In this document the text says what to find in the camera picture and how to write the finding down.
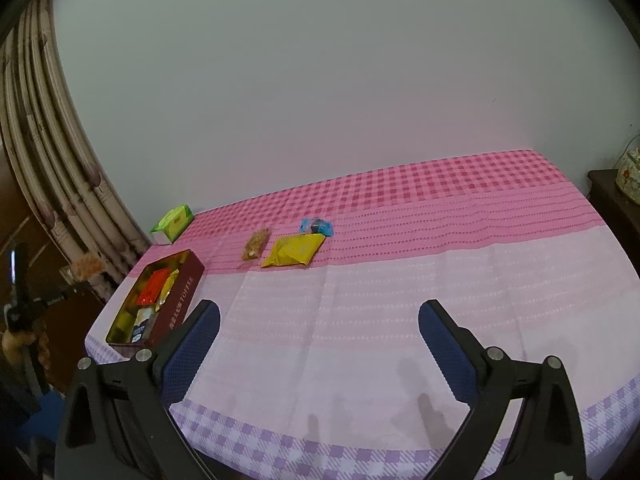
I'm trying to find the blue and white packet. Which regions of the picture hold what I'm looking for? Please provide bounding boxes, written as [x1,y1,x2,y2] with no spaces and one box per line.
[131,307,157,343]

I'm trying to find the beige patterned curtain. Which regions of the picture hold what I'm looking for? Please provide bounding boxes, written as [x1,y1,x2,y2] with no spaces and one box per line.
[0,0,153,306]

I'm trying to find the green tissue pack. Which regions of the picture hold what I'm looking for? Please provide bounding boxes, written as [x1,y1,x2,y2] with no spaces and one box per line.
[150,203,196,246]

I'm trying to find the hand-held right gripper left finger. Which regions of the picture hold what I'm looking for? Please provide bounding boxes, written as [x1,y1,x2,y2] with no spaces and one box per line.
[52,299,222,480]

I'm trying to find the red snack packet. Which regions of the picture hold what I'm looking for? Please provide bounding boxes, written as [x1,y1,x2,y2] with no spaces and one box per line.
[136,268,171,307]

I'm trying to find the pink checked tablecloth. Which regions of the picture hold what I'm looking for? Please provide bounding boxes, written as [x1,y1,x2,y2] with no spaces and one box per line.
[84,149,640,480]

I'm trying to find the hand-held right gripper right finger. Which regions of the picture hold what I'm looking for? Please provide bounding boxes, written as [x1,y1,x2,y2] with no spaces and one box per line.
[417,299,588,480]

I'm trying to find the yellow packet with silver strip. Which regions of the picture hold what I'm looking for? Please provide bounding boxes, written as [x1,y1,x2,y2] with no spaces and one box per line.
[155,269,180,313]

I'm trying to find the yellow snack packet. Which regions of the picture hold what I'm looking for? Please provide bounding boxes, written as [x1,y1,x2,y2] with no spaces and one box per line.
[260,234,327,268]

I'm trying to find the brown wooden cabinet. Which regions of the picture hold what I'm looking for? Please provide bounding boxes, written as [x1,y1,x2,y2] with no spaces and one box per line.
[0,155,126,396]

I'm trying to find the blue plastic object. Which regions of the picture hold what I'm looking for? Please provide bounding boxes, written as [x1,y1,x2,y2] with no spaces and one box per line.
[27,392,68,443]

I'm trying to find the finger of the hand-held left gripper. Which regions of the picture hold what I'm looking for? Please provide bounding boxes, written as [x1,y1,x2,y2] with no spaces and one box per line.
[30,282,93,311]

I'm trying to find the dark wooden side table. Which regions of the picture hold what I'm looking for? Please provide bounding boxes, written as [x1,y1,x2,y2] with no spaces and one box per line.
[587,169,640,261]

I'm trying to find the floral ceramic teapot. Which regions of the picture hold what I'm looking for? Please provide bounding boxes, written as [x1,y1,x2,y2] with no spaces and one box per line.
[615,132,640,206]

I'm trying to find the nut bar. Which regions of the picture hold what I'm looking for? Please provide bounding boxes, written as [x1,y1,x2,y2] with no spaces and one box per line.
[242,229,271,262]
[72,254,107,282]

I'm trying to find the blue wrapped candy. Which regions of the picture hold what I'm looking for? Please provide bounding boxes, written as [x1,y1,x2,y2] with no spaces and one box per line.
[299,216,334,237]

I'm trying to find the gold metal tin box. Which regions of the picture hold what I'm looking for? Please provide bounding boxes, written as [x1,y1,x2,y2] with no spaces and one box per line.
[104,249,205,348]

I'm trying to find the person's left hand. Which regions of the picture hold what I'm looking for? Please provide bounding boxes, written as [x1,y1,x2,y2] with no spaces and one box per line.
[2,319,51,366]

